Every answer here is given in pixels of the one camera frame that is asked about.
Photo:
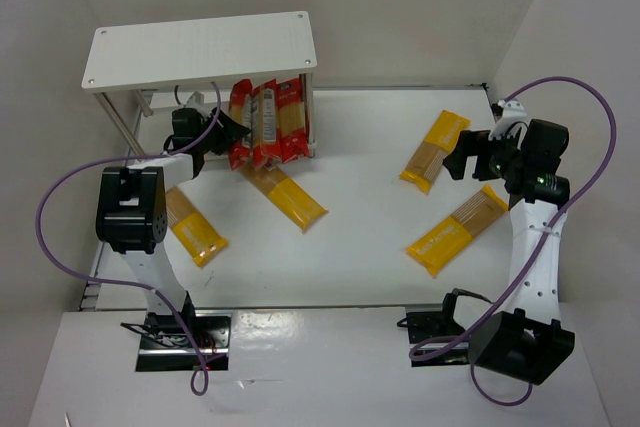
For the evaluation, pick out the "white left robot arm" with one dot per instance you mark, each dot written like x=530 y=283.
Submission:
x=140 y=203

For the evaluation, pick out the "white shelf with metal legs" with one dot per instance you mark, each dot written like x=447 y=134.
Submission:
x=136 y=58

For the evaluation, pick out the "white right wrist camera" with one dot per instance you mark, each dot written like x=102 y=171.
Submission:
x=507 y=115

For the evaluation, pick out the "yellow pasta bag far right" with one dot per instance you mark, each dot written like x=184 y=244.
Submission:
x=424 y=166

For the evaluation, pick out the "yellow pasta bag centre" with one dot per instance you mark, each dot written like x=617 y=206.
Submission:
x=285 y=194

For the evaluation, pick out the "yellow pasta bag near right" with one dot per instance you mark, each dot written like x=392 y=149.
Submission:
x=457 y=231

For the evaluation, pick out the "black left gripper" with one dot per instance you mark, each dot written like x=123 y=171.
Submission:
x=220 y=132

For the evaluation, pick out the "red spaghetti bag shelf left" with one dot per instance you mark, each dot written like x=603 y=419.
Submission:
x=265 y=125

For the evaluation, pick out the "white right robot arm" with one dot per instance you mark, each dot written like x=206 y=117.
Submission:
x=523 y=337

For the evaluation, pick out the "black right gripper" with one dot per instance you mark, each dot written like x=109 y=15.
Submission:
x=480 y=155

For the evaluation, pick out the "yellow pasta bag left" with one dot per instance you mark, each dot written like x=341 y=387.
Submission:
x=199 y=238

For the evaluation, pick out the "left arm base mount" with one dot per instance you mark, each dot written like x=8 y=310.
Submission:
x=169 y=350

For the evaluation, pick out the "red spaghetti bag shelf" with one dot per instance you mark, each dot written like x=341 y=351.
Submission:
x=292 y=121
x=265 y=125

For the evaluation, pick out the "red spaghetti bag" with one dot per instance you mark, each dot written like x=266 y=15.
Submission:
x=240 y=112

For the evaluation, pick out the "red spaghetti bag shelf right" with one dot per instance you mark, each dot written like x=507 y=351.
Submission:
x=292 y=121

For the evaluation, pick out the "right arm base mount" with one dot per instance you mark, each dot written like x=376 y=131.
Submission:
x=422 y=325

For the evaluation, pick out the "yellow pasta bag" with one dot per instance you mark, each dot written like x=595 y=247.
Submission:
x=285 y=194
x=457 y=231
x=199 y=238
x=424 y=166

